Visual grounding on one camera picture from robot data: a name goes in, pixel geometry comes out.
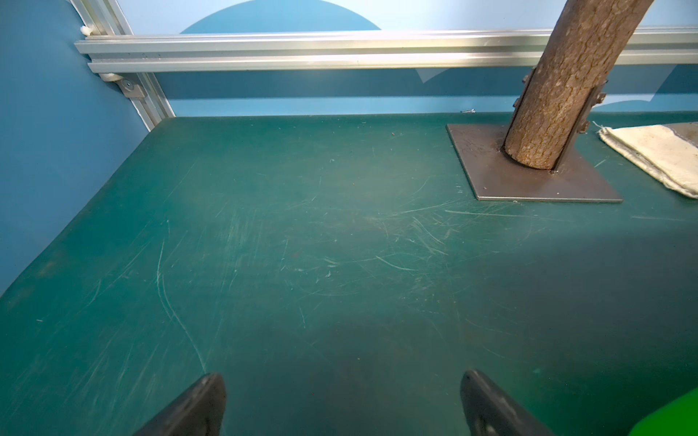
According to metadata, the left aluminium frame post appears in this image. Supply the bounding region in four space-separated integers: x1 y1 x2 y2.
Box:
68 0 176 131

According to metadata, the grey white work glove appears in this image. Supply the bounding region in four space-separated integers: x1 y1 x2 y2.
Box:
598 122 697 199

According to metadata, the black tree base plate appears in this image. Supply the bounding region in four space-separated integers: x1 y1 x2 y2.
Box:
445 70 623 205

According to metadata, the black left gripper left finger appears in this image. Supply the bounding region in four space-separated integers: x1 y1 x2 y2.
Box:
135 372 226 436

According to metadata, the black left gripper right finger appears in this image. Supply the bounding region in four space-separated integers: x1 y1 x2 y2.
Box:
460 369 554 436

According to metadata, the green plastic basket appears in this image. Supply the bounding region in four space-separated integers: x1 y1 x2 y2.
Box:
629 388 698 436

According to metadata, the pink cherry blossom tree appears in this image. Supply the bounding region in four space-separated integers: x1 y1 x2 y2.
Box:
504 1 652 170

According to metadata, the rear aluminium frame bar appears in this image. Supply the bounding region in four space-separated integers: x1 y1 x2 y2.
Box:
73 25 698 74

